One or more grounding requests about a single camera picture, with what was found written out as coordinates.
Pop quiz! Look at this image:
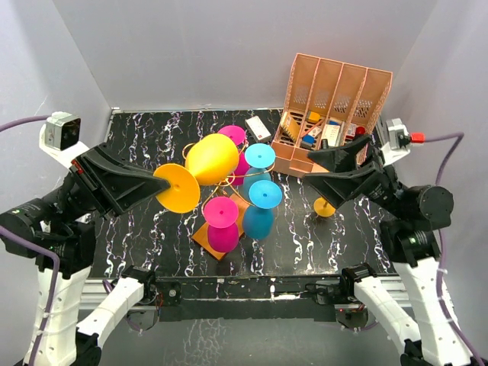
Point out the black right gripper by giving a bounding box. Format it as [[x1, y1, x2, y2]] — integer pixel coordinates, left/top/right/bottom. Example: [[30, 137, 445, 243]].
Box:
[[301, 132, 406, 217]]

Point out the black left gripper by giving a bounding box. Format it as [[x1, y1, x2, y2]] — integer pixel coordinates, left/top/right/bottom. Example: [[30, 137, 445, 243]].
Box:
[[47, 140, 172, 223]]

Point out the yellow wine glass front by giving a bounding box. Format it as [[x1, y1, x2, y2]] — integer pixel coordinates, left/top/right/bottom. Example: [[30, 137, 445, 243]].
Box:
[[313, 197, 336, 217]]

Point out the yellow wine glass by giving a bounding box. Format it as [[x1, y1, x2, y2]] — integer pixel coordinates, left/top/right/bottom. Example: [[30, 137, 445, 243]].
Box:
[[313, 197, 336, 217], [153, 133, 239, 214]]

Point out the blue wine glass front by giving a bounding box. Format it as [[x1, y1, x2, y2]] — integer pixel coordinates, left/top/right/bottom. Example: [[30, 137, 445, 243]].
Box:
[[242, 180, 283, 240]]

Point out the yellow wine glass back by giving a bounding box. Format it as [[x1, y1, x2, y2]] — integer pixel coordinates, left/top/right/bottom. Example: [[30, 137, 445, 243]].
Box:
[[153, 133, 239, 214]]

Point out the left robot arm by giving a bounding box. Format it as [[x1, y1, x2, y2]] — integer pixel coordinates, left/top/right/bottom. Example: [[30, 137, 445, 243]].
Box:
[[1, 143, 170, 365]]

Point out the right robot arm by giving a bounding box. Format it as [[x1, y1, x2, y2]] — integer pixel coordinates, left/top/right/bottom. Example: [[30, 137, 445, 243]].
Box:
[[303, 134, 487, 365]]

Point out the light blue wine glass back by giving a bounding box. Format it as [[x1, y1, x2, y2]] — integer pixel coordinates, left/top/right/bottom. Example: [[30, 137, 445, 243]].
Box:
[[240, 143, 276, 201]]

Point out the wooden rack base board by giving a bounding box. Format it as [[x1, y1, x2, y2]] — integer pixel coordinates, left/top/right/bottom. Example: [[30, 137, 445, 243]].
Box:
[[192, 194, 249, 260]]

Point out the magenta wine glass back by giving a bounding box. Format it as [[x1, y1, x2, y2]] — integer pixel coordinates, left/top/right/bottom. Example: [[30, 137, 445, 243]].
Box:
[[218, 125, 250, 187]]

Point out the magenta wine glass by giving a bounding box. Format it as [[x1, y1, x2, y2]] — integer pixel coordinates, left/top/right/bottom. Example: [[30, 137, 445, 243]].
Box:
[[218, 125, 250, 187], [204, 197, 239, 253]]

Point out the magenta wine glass front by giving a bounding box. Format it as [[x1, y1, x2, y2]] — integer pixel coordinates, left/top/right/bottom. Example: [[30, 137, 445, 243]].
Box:
[[204, 197, 239, 253]]

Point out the white carton in organizer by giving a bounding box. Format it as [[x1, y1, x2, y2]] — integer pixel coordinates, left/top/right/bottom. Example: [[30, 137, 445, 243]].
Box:
[[320, 123, 343, 147]]

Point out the orange block in organizer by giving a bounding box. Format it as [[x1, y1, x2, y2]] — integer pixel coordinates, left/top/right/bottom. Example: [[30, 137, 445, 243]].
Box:
[[307, 111, 321, 124]]

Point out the pink desk file organizer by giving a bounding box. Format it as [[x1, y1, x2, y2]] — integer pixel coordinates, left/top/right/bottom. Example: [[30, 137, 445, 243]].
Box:
[[271, 53, 393, 177]]

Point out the white small box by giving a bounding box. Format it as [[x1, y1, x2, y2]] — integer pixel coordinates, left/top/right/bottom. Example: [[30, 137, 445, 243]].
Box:
[[245, 116, 272, 143]]

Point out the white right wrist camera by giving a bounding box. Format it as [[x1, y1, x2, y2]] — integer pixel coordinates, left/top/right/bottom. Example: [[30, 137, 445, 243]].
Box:
[[380, 118, 425, 166]]

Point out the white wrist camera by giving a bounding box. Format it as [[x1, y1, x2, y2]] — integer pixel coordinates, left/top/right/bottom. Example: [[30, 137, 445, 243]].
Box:
[[380, 118, 425, 166], [39, 111, 89, 169]]

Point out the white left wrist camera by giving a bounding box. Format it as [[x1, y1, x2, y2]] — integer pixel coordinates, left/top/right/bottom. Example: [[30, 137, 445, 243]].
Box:
[[39, 111, 89, 169]]

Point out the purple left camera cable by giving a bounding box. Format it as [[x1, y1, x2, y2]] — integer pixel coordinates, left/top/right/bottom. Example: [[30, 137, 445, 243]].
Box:
[[0, 115, 62, 366]]

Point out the purple camera cable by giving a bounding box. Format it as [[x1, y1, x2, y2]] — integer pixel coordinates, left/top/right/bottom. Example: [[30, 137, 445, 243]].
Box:
[[422, 132, 481, 366], [0, 115, 62, 366]]

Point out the gold wire wine glass rack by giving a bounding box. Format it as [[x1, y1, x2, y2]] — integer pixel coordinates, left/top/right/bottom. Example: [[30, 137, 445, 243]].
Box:
[[182, 133, 275, 188]]

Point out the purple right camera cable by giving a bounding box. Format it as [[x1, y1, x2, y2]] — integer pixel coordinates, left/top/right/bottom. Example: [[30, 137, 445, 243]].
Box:
[[422, 132, 481, 366]]

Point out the black mounting rail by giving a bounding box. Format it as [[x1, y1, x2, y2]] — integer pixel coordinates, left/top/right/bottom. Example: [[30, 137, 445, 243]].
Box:
[[156, 274, 339, 323]]

